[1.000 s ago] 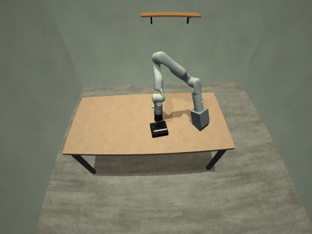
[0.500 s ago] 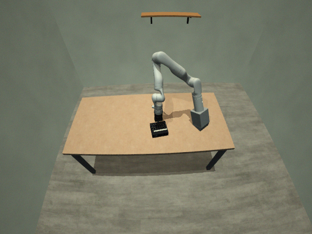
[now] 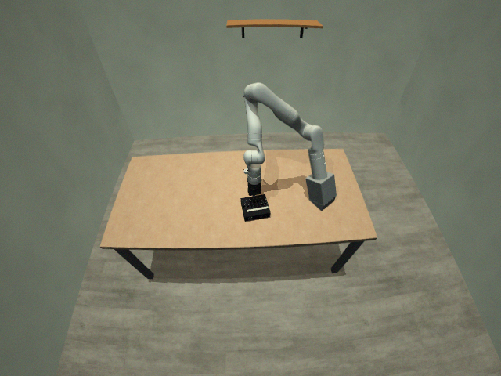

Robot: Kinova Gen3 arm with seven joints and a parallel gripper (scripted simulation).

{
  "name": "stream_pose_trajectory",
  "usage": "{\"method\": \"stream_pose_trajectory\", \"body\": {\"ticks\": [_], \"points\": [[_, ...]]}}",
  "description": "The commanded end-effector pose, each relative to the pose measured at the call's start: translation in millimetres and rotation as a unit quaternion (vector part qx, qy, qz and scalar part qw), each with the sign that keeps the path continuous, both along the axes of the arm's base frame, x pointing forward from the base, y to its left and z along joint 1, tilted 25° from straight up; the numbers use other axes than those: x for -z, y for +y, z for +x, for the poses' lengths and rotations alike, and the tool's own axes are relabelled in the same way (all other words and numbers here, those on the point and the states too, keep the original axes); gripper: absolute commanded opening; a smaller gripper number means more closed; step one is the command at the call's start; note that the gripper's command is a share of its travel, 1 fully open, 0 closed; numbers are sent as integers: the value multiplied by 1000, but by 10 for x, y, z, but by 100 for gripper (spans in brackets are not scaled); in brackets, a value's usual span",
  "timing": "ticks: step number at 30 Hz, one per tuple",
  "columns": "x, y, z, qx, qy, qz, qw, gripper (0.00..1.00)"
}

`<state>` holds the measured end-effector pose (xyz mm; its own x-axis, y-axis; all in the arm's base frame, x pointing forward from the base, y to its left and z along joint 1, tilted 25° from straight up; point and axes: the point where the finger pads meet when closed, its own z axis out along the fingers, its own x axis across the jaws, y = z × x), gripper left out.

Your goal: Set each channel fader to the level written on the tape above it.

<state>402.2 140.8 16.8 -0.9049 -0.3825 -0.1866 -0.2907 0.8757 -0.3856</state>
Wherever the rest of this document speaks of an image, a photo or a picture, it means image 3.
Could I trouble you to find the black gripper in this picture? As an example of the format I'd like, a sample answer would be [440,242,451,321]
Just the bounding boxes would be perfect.
[244,169,261,197]

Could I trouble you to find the black lighting desk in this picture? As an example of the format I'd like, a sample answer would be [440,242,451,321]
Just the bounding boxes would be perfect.
[240,194,271,222]

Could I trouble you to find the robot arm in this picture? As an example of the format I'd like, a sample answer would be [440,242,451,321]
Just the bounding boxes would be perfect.
[243,83,327,180]

